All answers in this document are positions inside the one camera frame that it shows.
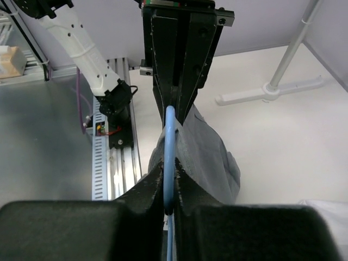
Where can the light blue wire hanger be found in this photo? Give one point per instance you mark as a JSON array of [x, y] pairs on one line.
[[168, 175]]

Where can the white slotted cable duct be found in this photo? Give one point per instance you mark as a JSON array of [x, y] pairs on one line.
[[99, 157]]

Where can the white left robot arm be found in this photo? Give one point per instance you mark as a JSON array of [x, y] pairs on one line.
[[113, 93]]

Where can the white hanging shirt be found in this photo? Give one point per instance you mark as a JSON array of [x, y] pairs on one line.
[[335, 215]]

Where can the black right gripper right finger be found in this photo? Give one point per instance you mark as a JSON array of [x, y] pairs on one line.
[[206, 229]]

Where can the grey button-up shirt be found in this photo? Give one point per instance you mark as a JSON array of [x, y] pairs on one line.
[[205, 158]]

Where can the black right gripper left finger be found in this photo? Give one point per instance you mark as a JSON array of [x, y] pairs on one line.
[[127, 228]]

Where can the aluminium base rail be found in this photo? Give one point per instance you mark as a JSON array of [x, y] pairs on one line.
[[123, 158]]

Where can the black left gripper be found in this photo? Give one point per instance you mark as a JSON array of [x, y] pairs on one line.
[[180, 39]]

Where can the cardboard box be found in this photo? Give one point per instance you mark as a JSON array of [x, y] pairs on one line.
[[13, 62]]

